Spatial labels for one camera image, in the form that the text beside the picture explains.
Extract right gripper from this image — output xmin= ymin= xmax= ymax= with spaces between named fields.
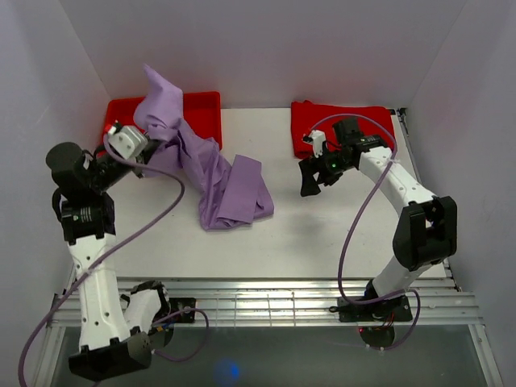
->
xmin=298 ymin=147 xmax=352 ymax=198

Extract purple trousers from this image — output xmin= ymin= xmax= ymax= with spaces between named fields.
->
xmin=133 ymin=64 xmax=274 ymax=231

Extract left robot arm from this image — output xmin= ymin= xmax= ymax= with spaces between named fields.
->
xmin=45 ymin=135 xmax=171 ymax=382

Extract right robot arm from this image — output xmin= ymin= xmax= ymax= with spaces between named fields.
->
xmin=299 ymin=114 xmax=458 ymax=320

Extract folded red trousers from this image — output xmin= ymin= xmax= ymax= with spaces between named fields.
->
xmin=290 ymin=100 xmax=396 ymax=160

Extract red plastic tray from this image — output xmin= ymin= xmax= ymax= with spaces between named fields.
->
xmin=100 ymin=91 xmax=223 ymax=149

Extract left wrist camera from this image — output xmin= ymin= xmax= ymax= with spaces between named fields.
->
xmin=107 ymin=122 xmax=148 ymax=160

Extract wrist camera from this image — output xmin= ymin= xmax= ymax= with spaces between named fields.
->
xmin=107 ymin=122 xmax=148 ymax=160
xmin=302 ymin=129 xmax=327 ymax=158

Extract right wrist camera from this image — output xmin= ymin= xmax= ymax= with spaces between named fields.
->
xmin=302 ymin=129 xmax=327 ymax=158

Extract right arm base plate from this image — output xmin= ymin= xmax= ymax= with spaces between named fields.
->
xmin=332 ymin=296 xmax=413 ymax=323

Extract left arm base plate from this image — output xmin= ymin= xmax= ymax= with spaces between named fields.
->
xmin=163 ymin=298 xmax=197 ymax=324

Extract aluminium frame rail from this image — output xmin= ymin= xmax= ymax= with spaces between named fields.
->
xmin=46 ymin=276 xmax=485 ymax=328

